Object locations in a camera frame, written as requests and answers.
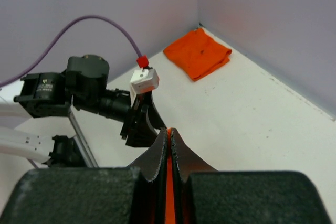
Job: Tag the folded orange t shirt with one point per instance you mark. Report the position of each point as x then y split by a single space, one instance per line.
197 54

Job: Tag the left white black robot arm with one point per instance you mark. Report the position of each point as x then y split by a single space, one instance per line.
82 86

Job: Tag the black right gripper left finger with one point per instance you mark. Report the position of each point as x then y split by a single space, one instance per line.
131 194

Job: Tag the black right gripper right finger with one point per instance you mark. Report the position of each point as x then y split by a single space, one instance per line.
203 194

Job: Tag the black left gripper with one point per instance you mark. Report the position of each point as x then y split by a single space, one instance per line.
142 119

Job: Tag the orange t shirt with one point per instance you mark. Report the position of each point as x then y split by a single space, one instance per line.
197 54
170 202

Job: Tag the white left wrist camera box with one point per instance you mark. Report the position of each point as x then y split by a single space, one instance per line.
142 81

